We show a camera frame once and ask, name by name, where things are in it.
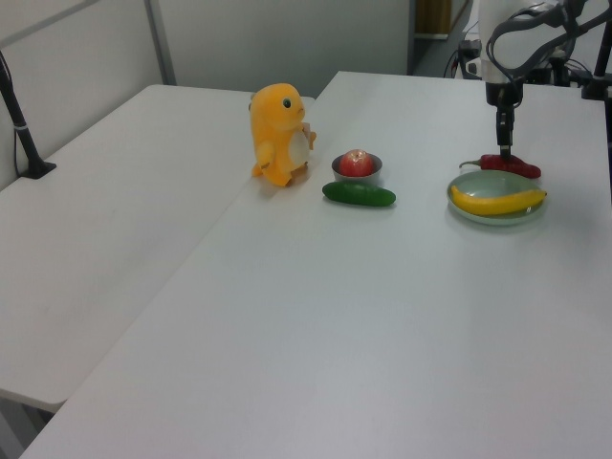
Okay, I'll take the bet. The dark Franka gripper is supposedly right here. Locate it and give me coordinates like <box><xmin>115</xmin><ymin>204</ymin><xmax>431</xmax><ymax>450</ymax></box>
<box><xmin>483</xmin><ymin>78</ymin><xmax>524</xmax><ymax>162</ymax></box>

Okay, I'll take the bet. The red chili pepper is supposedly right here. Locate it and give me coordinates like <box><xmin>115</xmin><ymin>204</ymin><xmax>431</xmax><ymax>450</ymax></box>
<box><xmin>458</xmin><ymin>153</ymin><xmax>542</xmax><ymax>180</ymax></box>

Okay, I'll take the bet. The pale green plastic plate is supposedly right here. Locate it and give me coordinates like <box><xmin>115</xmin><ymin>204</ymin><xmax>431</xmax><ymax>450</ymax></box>
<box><xmin>446</xmin><ymin>170</ymin><xmax>547</xmax><ymax>226</ymax></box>

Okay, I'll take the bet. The yellow banana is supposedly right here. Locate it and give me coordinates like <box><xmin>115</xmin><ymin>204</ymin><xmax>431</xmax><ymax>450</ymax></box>
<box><xmin>450</xmin><ymin>185</ymin><xmax>548</xmax><ymax>216</ymax></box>

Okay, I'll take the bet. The wooden brown door panel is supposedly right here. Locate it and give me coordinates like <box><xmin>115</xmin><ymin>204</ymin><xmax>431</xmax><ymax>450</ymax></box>
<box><xmin>414</xmin><ymin>0</ymin><xmax>453</xmax><ymax>37</ymax></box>

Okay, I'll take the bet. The red apple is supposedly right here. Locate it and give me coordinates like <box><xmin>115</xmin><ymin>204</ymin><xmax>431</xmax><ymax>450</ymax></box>
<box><xmin>339</xmin><ymin>148</ymin><xmax>376</xmax><ymax>178</ymax></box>

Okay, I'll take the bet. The grey small bowl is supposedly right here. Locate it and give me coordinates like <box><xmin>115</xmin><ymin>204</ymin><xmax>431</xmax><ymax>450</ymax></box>
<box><xmin>331</xmin><ymin>151</ymin><xmax>384</xmax><ymax>188</ymax></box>

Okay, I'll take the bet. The green cucumber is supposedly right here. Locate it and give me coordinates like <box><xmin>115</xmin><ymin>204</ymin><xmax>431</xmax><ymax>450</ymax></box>
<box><xmin>321</xmin><ymin>182</ymin><xmax>398</xmax><ymax>209</ymax></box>

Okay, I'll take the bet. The orange dinosaur plush toy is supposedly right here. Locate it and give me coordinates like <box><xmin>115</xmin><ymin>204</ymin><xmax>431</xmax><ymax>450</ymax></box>
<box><xmin>249</xmin><ymin>82</ymin><xmax>318</xmax><ymax>188</ymax></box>

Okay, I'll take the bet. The grey robot cable hose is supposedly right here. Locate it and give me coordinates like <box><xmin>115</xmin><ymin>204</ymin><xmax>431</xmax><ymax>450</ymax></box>
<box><xmin>485</xmin><ymin>2</ymin><xmax>582</xmax><ymax>87</ymax></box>

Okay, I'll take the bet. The black camera stand pole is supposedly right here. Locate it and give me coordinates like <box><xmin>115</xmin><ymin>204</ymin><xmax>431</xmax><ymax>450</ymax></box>
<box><xmin>580</xmin><ymin>28</ymin><xmax>612</xmax><ymax>101</ymax></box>
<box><xmin>0</xmin><ymin>50</ymin><xmax>57</xmax><ymax>179</ymax></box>

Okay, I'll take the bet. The grey metal partition post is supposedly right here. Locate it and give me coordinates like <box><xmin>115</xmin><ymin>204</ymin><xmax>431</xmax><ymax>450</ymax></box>
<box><xmin>142</xmin><ymin>0</ymin><xmax>177</xmax><ymax>87</ymax></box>

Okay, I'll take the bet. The thin black cable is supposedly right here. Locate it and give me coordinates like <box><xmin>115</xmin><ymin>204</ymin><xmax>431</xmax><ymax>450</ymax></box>
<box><xmin>0</xmin><ymin>50</ymin><xmax>23</xmax><ymax>176</ymax></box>

